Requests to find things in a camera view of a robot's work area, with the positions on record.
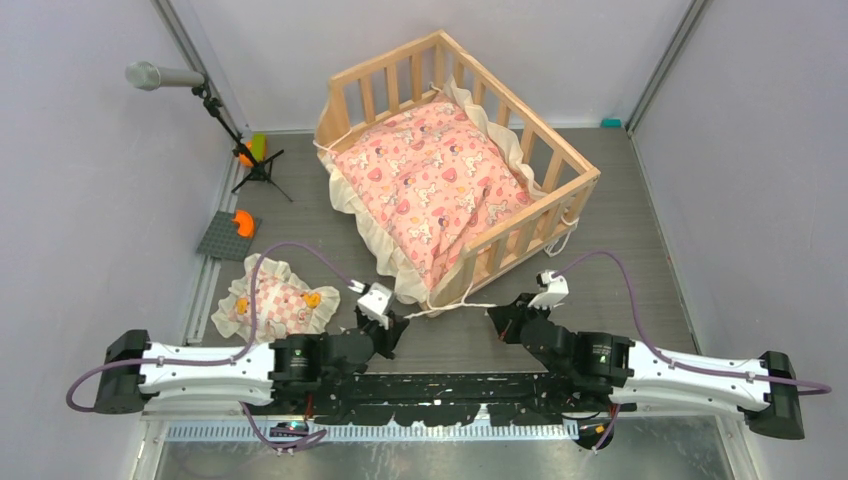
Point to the orange curved toy piece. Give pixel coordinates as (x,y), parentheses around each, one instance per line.
(245,224)

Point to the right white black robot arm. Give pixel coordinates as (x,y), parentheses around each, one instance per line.
(596,368)

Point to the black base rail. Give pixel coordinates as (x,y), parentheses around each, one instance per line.
(507,399)

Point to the small checkered ruffled pillow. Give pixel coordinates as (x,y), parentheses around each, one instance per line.
(285,304)

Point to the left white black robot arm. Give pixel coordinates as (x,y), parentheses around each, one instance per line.
(140,374)

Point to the pink printed cushion with ties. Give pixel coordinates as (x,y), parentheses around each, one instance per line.
(423,184)

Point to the teal small block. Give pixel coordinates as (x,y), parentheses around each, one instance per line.
(614,123)

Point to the wooden slatted pet bed frame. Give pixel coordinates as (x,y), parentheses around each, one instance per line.
(411,75)

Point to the orange green toy ball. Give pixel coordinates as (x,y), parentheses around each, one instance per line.
(258,148)

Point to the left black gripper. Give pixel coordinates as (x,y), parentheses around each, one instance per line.
(389,335)

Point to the grey building plate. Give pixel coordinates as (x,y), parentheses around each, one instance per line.
(220,240)

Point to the silver microphone on tripod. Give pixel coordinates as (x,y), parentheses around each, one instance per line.
(146,76)

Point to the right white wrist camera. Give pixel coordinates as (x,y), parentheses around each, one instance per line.
(553,289)

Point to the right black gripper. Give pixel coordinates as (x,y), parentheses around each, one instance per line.
(508,317)

